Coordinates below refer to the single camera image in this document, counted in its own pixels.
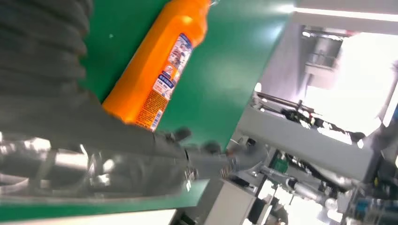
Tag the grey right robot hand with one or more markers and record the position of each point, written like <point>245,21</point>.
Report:
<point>93,149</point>

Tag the grey white machine base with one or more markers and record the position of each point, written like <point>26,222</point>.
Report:
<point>295,139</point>

